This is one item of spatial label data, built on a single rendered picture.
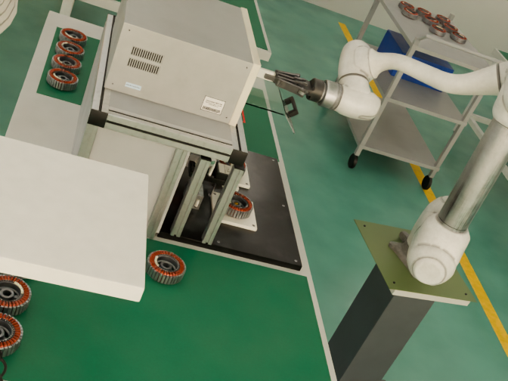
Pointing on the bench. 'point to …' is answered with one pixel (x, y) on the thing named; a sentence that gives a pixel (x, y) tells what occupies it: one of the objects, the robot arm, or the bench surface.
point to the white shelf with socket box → (72, 221)
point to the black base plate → (264, 236)
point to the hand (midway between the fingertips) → (264, 73)
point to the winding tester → (184, 56)
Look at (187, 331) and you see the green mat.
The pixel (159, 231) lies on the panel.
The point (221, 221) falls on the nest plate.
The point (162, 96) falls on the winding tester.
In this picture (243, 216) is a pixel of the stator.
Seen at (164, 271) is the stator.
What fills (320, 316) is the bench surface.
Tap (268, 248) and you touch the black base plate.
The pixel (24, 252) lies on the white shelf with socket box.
